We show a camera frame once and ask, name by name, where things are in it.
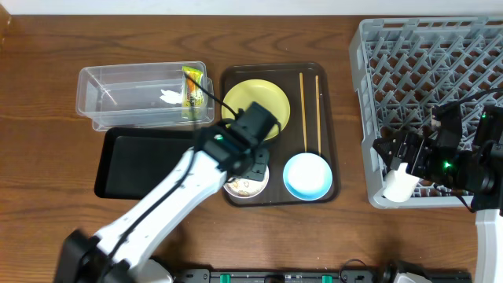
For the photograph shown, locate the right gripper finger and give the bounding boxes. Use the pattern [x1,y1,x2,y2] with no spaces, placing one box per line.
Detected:
[373,131,407,171]
[430,101,462,151]

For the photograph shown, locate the white cup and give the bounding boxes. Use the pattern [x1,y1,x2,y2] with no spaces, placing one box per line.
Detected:
[383,163,420,203]

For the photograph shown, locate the pink bowl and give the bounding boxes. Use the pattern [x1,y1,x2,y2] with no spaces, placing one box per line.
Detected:
[223,167,270,199]

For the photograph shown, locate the green yellow snack wrapper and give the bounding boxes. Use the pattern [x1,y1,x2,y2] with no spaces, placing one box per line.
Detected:
[182,66,206,120]

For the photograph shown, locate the white tissue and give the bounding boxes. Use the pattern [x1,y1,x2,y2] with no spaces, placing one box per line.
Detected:
[160,90,182,105]

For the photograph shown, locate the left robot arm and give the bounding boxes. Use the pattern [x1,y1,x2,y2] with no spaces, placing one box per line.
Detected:
[54,123,271,282]

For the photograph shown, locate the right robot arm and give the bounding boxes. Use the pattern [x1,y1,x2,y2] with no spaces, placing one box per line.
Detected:
[373,102,502,282]

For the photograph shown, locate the grey dishwasher rack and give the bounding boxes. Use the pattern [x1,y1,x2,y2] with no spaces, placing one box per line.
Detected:
[349,17,502,209]

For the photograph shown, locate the food scraps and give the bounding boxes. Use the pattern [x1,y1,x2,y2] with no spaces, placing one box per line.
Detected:
[228,178,263,197]

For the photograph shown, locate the blue bowl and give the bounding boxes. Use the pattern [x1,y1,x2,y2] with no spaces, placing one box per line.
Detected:
[282,153,333,201]

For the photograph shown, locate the yellow plate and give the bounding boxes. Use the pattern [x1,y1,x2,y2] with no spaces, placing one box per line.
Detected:
[223,79,291,142]

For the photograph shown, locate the dark brown serving tray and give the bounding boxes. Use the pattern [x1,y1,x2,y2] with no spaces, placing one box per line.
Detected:
[220,62,340,208]

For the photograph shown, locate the left wooden chopstick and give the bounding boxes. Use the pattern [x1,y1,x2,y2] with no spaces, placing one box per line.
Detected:
[299,72,307,152]

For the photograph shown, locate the wooden chopstick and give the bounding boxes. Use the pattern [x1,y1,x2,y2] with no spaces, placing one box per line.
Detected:
[299,72,307,152]
[315,75,321,156]

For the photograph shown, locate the right wooden chopstick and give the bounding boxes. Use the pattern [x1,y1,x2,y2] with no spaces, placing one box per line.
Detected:
[315,75,321,156]

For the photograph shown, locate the black plastic tray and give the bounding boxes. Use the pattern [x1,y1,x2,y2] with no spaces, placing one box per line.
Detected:
[94,127,194,200]

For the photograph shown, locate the clear plastic bin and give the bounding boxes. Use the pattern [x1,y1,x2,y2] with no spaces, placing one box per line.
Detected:
[75,61,215,131]

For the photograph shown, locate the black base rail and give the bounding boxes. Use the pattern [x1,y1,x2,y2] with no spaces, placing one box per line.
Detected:
[174,259,473,283]

